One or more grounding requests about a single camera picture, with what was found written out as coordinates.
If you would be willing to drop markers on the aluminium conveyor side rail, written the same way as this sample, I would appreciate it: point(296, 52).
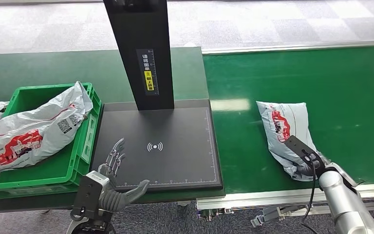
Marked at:
point(271, 195)
point(287, 47)

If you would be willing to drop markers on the white red-print mail bag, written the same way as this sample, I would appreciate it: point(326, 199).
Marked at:
point(290, 113)
point(29, 129)

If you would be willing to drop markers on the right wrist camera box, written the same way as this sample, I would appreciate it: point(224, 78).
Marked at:
point(300, 148)

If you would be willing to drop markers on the black scanner platform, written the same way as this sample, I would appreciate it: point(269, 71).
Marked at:
point(180, 161)

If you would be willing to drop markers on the ruler label with yellow sticker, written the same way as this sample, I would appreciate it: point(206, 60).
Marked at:
point(149, 80)

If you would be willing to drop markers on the black scanner column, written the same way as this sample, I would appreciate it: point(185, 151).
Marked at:
point(132, 32)

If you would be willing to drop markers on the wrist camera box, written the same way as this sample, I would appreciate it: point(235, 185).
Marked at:
point(300, 148)
point(90, 193)

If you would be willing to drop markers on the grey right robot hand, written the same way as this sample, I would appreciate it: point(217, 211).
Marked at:
point(304, 170)

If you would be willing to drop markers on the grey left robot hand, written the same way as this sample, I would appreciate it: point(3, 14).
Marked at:
point(138, 191)

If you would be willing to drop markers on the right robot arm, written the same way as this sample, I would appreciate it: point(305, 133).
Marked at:
point(342, 200)

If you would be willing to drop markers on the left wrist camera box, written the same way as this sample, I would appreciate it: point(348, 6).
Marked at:
point(90, 193)

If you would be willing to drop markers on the metal bracket under conveyor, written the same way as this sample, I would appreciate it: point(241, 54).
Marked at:
point(212, 213)

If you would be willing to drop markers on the green conveyor belt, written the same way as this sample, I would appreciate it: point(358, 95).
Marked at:
point(254, 80)

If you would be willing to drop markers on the grey bracket under conveyor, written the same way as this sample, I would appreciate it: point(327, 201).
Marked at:
point(271, 214)

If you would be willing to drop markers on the green plastic crate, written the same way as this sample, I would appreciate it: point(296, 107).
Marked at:
point(61, 171)

